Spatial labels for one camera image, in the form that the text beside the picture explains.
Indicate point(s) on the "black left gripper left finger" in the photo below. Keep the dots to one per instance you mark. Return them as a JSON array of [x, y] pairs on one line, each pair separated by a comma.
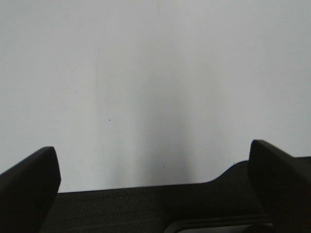
[[27, 192]]

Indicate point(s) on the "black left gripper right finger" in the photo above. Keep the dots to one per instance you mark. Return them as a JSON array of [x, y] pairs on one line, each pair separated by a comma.
[[283, 185]]

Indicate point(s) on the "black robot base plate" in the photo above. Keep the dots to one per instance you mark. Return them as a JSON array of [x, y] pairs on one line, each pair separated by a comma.
[[229, 201]]

